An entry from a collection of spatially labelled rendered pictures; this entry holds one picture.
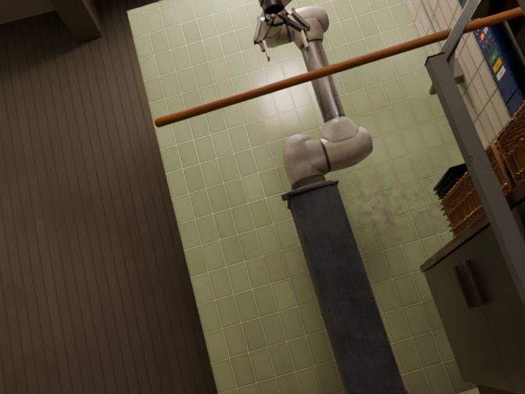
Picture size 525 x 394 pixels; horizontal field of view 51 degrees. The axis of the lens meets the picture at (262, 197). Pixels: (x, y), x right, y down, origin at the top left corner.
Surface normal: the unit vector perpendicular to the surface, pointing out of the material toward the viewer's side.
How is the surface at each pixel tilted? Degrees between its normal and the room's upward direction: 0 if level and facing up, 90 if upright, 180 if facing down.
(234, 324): 90
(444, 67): 90
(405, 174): 90
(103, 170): 90
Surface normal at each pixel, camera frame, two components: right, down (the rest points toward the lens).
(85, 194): -0.04, -0.29
